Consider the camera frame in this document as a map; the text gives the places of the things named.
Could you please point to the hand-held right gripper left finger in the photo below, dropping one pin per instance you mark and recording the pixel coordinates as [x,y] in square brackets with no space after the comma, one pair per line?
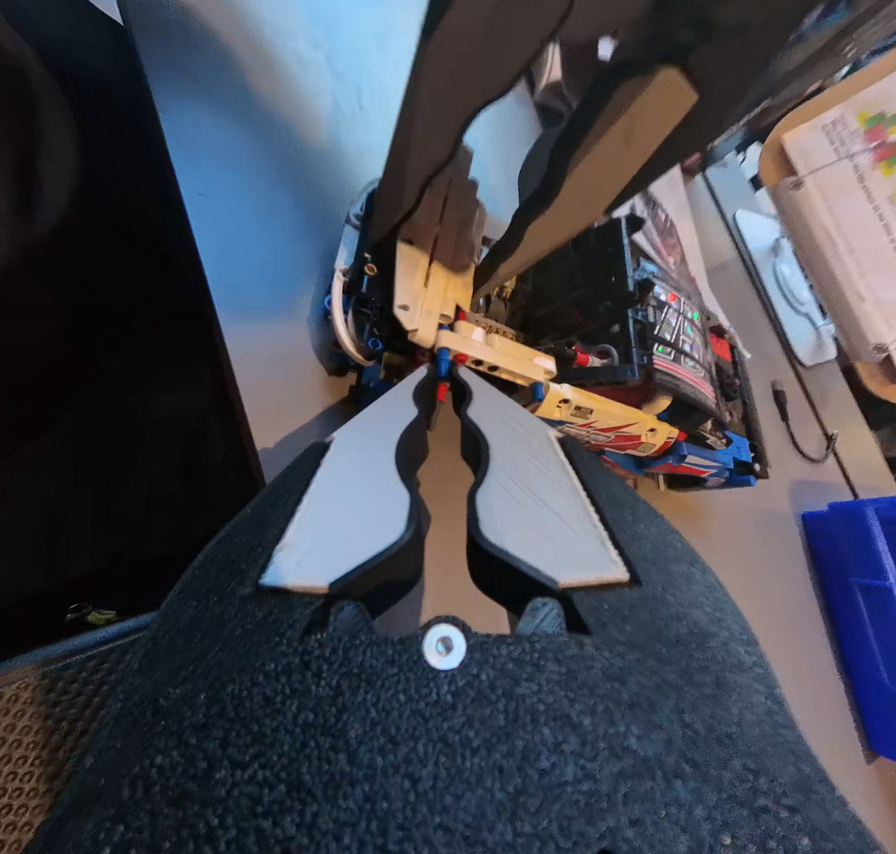
[350,511]

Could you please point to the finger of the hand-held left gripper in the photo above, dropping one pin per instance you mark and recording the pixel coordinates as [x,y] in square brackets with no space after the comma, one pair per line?
[476,42]
[616,140]

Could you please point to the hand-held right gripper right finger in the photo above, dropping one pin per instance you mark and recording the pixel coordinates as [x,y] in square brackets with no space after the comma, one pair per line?
[546,511]

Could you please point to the blue connector pin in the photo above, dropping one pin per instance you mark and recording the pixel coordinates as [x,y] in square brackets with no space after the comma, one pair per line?
[442,378]

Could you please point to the toy brick race car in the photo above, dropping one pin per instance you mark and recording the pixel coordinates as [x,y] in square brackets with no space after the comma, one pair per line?
[595,322]

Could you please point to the white toy brick panel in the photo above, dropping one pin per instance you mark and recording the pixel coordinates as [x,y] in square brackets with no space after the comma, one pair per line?
[427,294]

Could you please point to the grey desk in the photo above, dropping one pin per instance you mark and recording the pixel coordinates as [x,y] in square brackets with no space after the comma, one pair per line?
[280,168]

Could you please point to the thick instruction booklet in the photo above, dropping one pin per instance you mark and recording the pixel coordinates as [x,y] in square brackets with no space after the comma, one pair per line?
[679,238]

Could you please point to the printed instruction sheet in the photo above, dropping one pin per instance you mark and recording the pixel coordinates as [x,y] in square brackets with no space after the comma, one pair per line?
[847,224]

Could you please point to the blue storage bin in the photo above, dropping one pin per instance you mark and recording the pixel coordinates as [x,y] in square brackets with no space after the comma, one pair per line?
[854,609]

